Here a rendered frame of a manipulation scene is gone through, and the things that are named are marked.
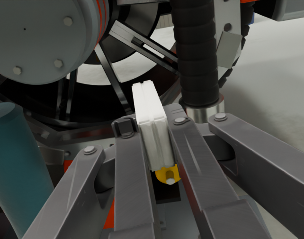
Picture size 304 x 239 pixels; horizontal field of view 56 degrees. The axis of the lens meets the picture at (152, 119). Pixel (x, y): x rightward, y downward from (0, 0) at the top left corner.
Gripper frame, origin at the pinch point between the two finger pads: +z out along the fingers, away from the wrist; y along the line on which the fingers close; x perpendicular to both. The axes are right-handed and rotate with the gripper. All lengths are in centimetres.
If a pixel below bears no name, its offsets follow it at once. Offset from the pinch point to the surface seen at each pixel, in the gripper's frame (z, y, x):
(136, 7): 56, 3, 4
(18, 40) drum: 16.9, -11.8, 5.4
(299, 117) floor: 125, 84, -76
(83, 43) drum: 16.5, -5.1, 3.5
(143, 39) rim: 41.0, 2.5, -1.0
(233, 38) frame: 28.9, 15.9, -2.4
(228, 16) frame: 29.0, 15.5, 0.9
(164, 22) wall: 474, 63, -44
